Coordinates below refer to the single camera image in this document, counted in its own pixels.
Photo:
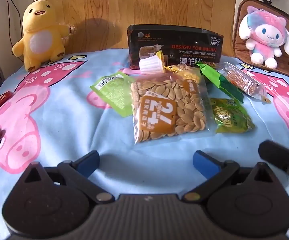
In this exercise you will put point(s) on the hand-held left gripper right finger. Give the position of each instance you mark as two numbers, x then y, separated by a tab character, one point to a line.
204	162

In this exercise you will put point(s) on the dark green snack packet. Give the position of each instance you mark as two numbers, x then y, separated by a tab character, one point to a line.
219	82

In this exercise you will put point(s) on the light green snack packet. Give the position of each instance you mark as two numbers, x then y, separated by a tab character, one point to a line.
113	92

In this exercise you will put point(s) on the brown seat cushion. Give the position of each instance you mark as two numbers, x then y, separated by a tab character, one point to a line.
242	42

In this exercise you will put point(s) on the black printed cardboard box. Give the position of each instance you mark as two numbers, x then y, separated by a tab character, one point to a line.
184	47

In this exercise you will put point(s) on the blue pig-print bed sheet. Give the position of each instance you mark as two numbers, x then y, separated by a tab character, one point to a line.
67	120

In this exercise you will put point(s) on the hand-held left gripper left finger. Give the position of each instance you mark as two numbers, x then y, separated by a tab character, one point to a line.
88	162

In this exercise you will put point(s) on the clear packet of brown biscuits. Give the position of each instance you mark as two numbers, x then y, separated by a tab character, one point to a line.
242	81

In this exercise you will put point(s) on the pink and blue plush toy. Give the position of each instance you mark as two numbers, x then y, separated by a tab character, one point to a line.
267	35

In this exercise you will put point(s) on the yellow chick plush toy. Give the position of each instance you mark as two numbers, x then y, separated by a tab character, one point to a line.
40	37

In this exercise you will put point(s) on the white ribbed jelly cup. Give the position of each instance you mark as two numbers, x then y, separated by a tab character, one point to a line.
150	65

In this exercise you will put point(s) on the yellow snack packet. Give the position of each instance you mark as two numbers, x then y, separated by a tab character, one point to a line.
184	71

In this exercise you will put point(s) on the yellow-green puffed snack packet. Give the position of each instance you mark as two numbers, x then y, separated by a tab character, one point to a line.
230	116

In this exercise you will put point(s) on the clear bag of pumpkin seeds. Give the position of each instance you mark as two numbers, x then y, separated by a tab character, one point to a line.
169	110

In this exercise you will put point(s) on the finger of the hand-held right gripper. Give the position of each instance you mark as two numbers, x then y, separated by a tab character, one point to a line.
277	155

